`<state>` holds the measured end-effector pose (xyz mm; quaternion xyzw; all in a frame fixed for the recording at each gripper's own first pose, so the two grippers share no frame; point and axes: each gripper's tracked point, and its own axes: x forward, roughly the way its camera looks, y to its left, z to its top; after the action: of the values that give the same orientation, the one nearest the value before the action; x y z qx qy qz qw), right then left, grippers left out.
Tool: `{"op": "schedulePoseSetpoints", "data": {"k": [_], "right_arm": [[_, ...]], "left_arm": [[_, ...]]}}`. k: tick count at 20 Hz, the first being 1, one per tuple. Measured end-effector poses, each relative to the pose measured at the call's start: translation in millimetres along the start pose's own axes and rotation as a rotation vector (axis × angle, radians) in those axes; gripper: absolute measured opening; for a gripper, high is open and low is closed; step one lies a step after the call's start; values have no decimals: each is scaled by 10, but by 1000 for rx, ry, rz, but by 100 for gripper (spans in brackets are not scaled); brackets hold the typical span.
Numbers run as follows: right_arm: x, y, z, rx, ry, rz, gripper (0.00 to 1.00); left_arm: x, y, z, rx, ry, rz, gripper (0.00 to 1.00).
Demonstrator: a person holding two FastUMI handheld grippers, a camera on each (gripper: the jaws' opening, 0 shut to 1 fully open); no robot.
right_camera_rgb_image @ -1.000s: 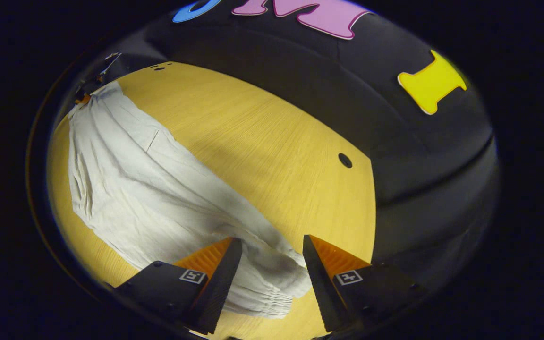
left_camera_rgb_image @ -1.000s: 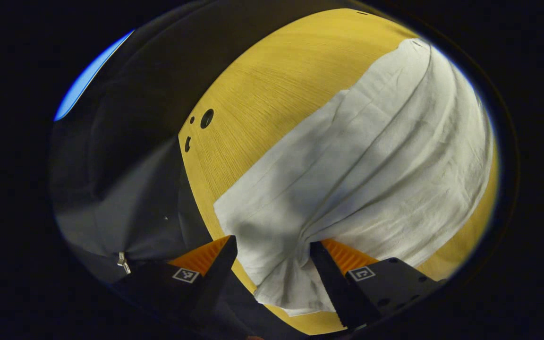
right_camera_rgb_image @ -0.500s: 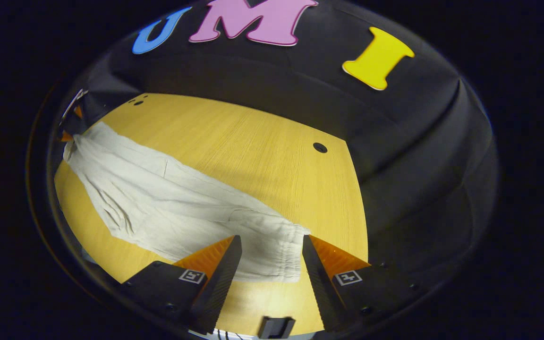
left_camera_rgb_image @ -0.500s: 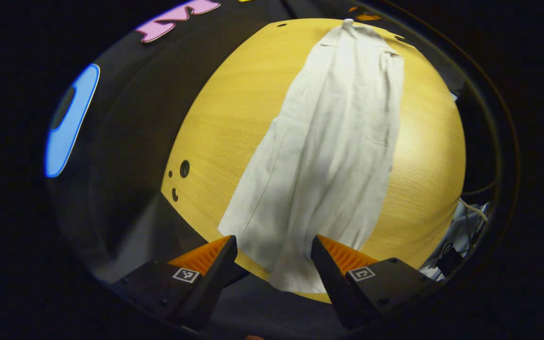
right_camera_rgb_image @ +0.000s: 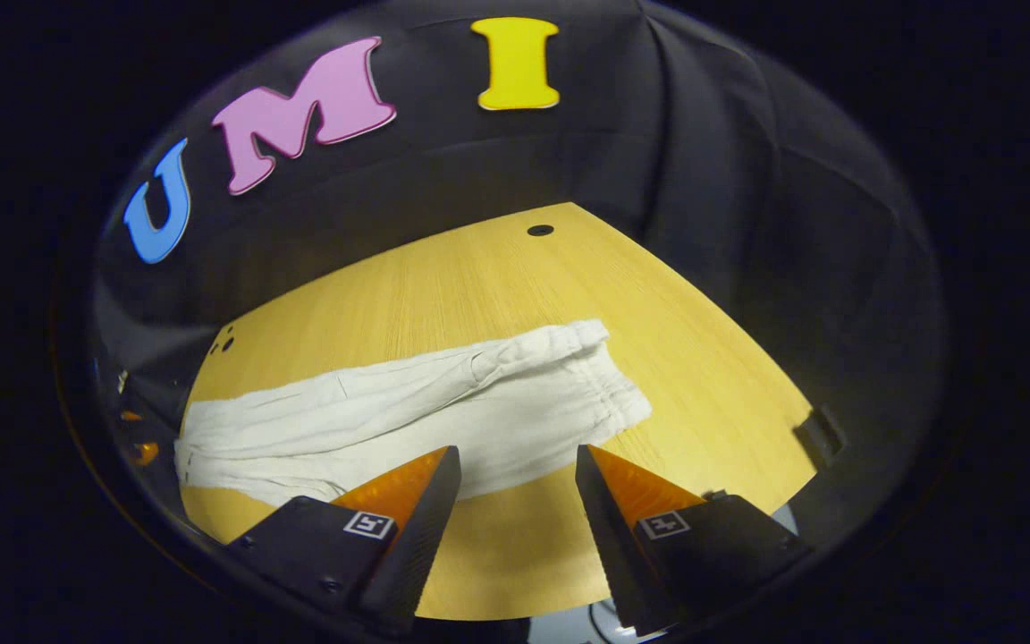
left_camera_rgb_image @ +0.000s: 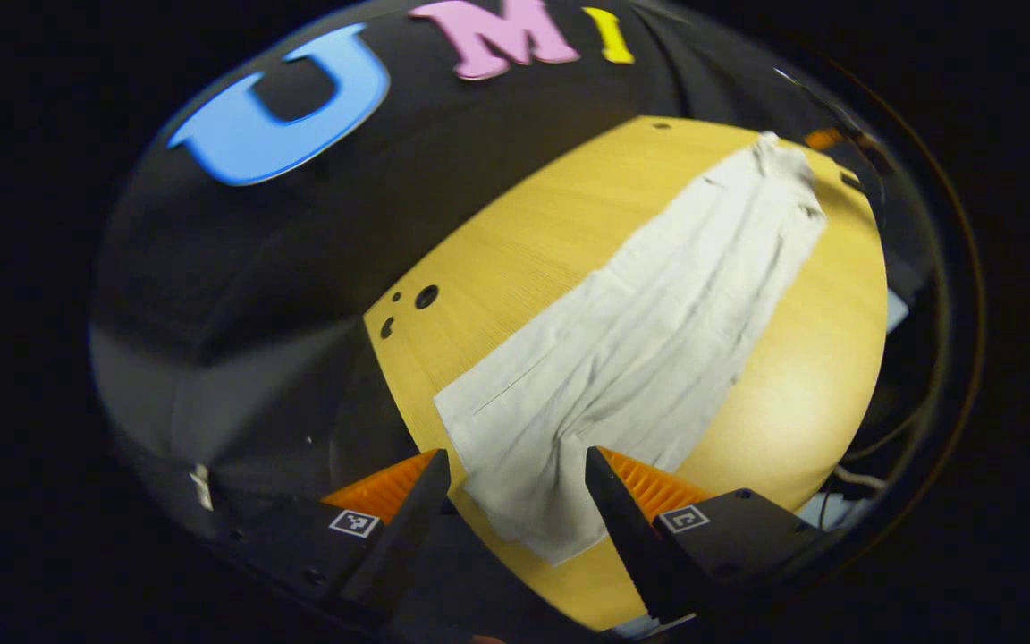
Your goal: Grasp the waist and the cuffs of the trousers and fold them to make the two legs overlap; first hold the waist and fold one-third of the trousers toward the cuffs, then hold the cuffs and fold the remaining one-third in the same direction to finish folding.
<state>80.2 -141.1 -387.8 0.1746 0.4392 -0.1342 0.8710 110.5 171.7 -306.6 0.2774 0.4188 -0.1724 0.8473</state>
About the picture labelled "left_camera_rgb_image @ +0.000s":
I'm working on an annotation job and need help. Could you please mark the black backdrop cloth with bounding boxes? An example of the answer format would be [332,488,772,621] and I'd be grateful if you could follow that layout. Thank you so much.
[89,0,882,547]

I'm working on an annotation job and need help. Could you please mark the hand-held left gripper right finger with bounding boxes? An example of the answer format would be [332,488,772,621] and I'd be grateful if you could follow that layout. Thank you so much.
[585,445,826,624]

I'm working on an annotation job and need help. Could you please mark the white cable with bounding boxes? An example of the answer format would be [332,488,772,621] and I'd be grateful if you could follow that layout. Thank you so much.
[832,463,888,493]

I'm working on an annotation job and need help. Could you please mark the white jeans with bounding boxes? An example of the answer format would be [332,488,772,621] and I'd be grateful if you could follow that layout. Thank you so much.
[433,132,829,566]

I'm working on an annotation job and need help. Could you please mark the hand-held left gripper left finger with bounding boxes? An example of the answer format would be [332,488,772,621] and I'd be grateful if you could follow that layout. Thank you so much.
[215,449,452,629]

